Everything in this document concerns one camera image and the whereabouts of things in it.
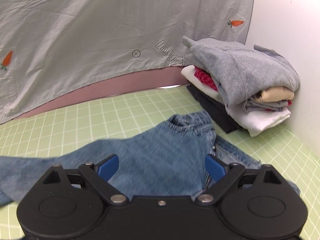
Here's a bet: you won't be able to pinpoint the blue denim jeans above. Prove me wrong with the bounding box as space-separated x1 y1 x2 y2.
0 110 301 208

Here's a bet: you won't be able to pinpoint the beige folded garment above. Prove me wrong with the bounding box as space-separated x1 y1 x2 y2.
256 87 295 102

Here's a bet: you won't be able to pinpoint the grey printed backdrop cloth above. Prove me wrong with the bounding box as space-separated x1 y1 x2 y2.
1 0 254 123

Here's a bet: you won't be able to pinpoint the grey folded sweater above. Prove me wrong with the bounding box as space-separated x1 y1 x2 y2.
182 36 300 113

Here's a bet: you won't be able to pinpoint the white folded garment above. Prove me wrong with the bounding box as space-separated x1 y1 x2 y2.
181 65 291 137

